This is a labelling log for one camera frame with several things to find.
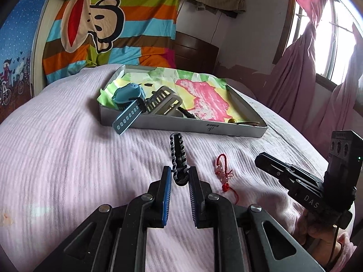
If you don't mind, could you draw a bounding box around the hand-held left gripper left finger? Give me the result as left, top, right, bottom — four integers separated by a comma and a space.
34, 167, 173, 272

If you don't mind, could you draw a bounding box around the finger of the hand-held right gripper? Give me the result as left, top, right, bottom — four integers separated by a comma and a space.
254, 152, 327, 189

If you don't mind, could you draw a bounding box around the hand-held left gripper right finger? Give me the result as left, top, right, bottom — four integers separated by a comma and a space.
188, 167, 325, 272

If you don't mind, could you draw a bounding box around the black braided bracelet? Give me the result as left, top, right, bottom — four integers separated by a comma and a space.
169, 133, 189, 187

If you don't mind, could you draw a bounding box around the key ring with yellow bead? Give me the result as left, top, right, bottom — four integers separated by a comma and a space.
228, 118, 261, 127

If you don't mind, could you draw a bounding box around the shallow grey cardboard box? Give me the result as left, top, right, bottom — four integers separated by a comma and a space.
98, 64, 269, 138

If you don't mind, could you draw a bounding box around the black hair tie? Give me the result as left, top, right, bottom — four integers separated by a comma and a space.
177, 106, 199, 120

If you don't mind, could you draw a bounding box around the pale hair claw clip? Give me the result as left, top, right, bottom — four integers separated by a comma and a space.
145, 86, 184, 117

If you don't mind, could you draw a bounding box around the blue wrist watch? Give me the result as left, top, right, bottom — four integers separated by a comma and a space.
113, 83, 146, 134

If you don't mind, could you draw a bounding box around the person's right forearm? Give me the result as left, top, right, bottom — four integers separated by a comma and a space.
326, 232, 357, 272

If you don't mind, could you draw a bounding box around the person's right hand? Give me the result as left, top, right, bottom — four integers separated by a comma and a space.
293, 208, 345, 267

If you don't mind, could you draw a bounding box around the pink curtain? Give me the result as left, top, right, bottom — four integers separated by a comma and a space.
267, 0, 363, 160

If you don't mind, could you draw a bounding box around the pastel printed cloth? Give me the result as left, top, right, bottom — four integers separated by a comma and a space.
98, 67, 257, 125

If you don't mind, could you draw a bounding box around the window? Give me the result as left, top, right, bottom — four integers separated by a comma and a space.
284, 0, 363, 87

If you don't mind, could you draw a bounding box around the striped monkey bed sheet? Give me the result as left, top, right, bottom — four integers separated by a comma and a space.
42, 0, 182, 84

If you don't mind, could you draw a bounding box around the blue printed fabric wardrobe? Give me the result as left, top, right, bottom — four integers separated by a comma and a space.
0, 0, 55, 107

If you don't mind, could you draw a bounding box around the red string charm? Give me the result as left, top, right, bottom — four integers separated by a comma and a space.
213, 153, 239, 204

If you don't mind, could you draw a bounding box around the black cable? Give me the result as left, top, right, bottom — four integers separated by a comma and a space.
326, 226, 341, 271

